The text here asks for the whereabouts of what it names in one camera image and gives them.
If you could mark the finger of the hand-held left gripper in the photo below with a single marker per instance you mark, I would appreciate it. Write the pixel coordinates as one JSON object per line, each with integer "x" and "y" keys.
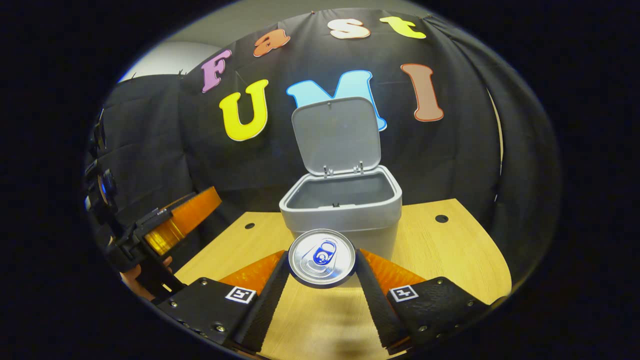
{"x": 190, "y": 212}

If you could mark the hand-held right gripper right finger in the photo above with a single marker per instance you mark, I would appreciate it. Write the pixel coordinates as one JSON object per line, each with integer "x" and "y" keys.
{"x": 375, "y": 305}

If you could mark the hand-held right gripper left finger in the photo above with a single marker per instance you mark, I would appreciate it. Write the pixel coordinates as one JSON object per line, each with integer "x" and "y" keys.
{"x": 265, "y": 305}

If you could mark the blue pop can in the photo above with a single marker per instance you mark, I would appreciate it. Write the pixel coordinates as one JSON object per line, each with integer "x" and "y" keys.
{"x": 321, "y": 257}

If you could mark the white desktop garbage bin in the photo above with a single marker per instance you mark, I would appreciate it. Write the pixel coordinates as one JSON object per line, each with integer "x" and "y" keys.
{"x": 345, "y": 135}

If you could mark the wooden desktop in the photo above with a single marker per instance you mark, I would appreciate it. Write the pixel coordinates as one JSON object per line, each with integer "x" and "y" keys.
{"x": 450, "y": 260}

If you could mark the black backdrop cloth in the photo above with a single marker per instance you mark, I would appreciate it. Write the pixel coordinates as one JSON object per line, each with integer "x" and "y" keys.
{"x": 450, "y": 160}

